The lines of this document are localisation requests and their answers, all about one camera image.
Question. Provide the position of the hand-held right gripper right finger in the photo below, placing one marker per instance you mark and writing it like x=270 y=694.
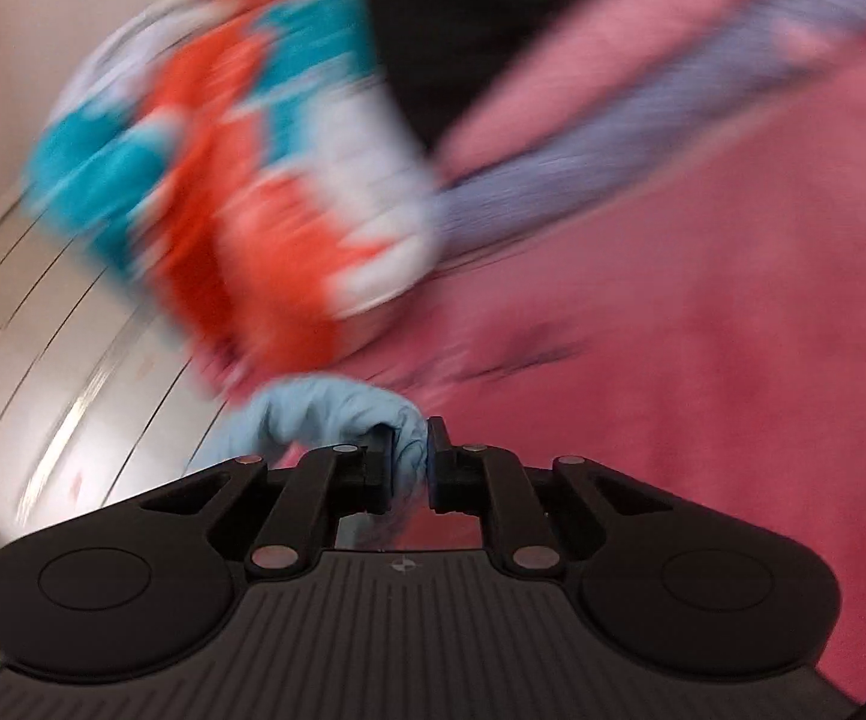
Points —
x=440 y=469

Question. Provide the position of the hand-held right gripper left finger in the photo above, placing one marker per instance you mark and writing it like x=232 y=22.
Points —
x=382 y=465

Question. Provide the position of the light blue down jacket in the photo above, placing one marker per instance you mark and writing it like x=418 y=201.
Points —
x=313 y=405

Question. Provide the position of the pink printed bed blanket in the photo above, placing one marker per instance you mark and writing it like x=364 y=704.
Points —
x=665 y=352

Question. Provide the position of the lavender striped cloth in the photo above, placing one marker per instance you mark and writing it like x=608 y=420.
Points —
x=553 y=180

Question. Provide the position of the colourful orange teal quilt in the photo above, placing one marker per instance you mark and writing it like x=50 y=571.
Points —
x=253 y=165

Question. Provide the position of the white wardrobe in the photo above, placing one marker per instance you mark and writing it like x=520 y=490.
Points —
x=66 y=330

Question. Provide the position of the dark cloth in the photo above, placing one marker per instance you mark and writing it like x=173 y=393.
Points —
x=463 y=30

